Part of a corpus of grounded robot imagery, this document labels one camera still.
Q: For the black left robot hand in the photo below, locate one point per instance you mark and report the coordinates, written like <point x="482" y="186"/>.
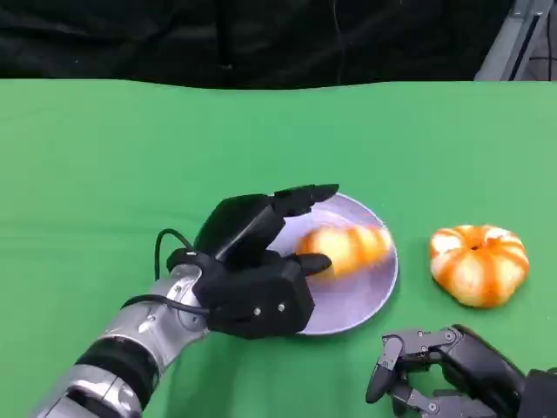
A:
<point x="239" y="226"/>

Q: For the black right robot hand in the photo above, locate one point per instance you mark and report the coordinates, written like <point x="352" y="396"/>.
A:
<point x="474" y="366"/>

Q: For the orange and white bread roll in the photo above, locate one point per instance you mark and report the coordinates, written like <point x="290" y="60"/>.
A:
<point x="478" y="270"/>
<point x="352" y="248"/>

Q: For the lilac plate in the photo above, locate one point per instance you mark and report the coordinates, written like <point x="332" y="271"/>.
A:
<point x="352" y="300"/>

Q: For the green table cloth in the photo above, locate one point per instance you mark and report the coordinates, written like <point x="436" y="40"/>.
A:
<point x="109" y="152"/>

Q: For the black backdrop cloth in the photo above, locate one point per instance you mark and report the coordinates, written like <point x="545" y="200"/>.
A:
<point x="174" y="39"/>

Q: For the grey metal frame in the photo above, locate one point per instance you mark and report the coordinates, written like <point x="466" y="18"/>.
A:
<point x="509" y="43"/>

